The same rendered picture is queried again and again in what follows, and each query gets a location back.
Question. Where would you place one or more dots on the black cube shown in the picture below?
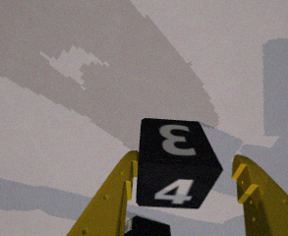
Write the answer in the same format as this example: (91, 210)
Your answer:
(177, 165)

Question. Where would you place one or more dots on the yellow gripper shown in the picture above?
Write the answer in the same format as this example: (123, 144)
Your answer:
(265, 203)

